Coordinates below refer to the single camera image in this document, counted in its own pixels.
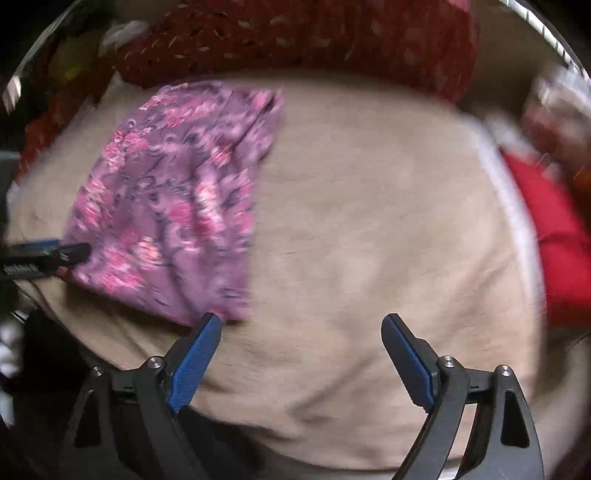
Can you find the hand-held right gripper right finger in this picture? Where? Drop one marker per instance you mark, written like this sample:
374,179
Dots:
408,364

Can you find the plain red cloth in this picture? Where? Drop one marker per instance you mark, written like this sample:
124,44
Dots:
554,240

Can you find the yellow object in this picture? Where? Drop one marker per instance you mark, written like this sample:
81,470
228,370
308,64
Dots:
76,62

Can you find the pink floral garment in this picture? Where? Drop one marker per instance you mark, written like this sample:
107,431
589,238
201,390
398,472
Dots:
175,207

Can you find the dark cloth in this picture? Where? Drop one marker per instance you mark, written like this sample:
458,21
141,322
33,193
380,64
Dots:
51,350

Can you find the red patterned blanket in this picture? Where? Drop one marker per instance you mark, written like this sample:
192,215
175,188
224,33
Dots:
300,41

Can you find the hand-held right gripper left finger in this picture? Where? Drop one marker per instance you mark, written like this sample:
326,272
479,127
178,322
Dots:
196,364

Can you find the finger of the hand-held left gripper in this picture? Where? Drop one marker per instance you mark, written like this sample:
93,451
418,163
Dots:
51,256

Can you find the white crumpled cloth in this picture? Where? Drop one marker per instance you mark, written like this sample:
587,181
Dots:
122,34

